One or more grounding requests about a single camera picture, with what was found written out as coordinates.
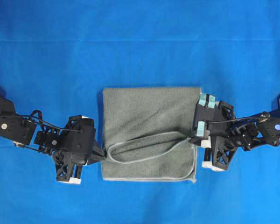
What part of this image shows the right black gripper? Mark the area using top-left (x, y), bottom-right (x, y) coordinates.
top-left (190, 101), bottom-right (238, 172)

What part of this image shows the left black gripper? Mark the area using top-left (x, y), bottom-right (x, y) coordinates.
top-left (52, 115), bottom-right (106, 185)

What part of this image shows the grey microfibre towel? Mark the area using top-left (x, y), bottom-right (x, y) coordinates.
top-left (101, 87), bottom-right (201, 182)

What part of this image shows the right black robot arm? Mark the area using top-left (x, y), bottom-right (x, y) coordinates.
top-left (190, 93), bottom-right (280, 171)

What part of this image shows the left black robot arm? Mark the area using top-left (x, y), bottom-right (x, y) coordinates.
top-left (0, 95), bottom-right (106, 184)

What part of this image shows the blue table cloth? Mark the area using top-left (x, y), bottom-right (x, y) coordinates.
top-left (0, 0), bottom-right (280, 224)

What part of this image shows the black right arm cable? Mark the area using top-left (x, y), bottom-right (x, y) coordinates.
top-left (205, 112), bottom-right (271, 124)

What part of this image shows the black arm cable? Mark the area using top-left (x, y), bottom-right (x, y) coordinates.
top-left (23, 109), bottom-right (84, 136)
top-left (205, 112), bottom-right (271, 124)

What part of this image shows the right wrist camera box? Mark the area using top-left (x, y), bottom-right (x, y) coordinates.
top-left (192, 93), bottom-right (218, 139)

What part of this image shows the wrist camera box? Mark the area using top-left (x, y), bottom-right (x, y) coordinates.
top-left (71, 116), bottom-right (96, 165)
top-left (192, 93), bottom-right (218, 139)

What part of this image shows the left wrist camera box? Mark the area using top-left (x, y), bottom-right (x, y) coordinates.
top-left (71, 116), bottom-right (96, 165)

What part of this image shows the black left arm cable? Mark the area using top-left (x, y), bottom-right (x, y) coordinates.
top-left (23, 109), bottom-right (84, 136)

